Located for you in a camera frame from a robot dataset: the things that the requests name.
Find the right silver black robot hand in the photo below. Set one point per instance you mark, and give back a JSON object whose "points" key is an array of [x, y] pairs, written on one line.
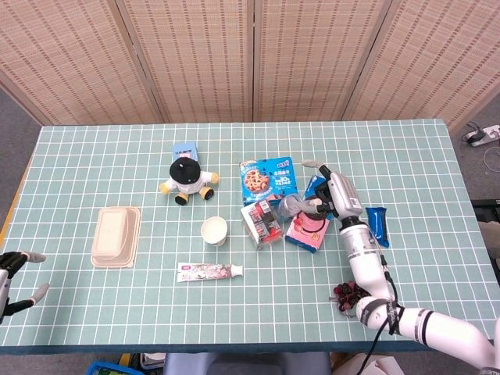
{"points": [[343, 195]]}

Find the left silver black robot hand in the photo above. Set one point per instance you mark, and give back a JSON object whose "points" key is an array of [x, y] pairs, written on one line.
{"points": [[4, 289]]}

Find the white round-headed plastic bottle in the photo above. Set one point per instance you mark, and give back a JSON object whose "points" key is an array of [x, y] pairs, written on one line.
{"points": [[302, 205]]}

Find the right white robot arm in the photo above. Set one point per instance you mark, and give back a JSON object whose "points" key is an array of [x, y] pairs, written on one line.
{"points": [[363, 258]]}

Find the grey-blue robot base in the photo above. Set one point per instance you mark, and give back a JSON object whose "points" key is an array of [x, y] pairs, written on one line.
{"points": [[242, 365]]}

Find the floral toothpaste tube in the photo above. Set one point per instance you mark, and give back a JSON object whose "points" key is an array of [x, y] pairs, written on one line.
{"points": [[207, 271]]}

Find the blue Oreo snack packet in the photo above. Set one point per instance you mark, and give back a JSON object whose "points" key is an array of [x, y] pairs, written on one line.
{"points": [[381, 222]]}

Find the pink and blue Oreo box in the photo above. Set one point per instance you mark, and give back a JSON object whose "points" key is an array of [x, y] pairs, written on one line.
{"points": [[304, 234]]}

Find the blue chocolate chip cookie box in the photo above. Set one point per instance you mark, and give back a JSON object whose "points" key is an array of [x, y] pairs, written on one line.
{"points": [[258, 181]]}

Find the clear plastic box red items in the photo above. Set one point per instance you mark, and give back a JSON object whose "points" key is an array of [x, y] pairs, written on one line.
{"points": [[261, 226]]}

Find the dark red grape bunch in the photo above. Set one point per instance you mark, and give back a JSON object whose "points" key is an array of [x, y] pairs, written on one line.
{"points": [[343, 291]]}

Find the green checked tablecloth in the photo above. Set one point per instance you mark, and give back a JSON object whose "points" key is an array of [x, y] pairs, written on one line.
{"points": [[117, 312]]}

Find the beige lidded takeaway container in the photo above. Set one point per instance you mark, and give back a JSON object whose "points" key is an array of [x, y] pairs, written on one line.
{"points": [[113, 236]]}

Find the blue plastic crate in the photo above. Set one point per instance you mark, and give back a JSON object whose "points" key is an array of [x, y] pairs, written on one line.
{"points": [[105, 369]]}

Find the white paper cup floral print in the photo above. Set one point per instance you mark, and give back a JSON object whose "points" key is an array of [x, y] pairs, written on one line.
{"points": [[213, 230]]}

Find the bamboo folding screen panel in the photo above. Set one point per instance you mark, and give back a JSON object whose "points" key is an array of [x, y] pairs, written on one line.
{"points": [[191, 58], [66, 58], [312, 58], [429, 58]]}

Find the black power plug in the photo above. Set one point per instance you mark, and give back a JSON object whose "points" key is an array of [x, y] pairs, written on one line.
{"points": [[472, 136]]}

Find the black equipment case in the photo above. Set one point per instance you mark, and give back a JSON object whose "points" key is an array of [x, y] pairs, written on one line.
{"points": [[486, 207]]}

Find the beige crumpled bag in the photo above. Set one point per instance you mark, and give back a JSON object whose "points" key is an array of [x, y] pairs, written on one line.
{"points": [[491, 234]]}

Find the white power strip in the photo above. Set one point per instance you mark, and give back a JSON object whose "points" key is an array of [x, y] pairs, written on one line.
{"points": [[490, 133]]}

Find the black-headed plush toy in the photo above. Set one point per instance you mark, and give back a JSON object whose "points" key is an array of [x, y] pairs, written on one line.
{"points": [[183, 173]]}

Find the small white box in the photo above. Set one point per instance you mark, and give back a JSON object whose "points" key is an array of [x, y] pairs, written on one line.
{"points": [[152, 361]]}

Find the small light blue carton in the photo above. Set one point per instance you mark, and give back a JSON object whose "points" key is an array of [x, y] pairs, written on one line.
{"points": [[184, 150]]}

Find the brown cardboard box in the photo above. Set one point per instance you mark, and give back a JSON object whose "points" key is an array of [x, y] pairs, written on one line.
{"points": [[386, 367]]}

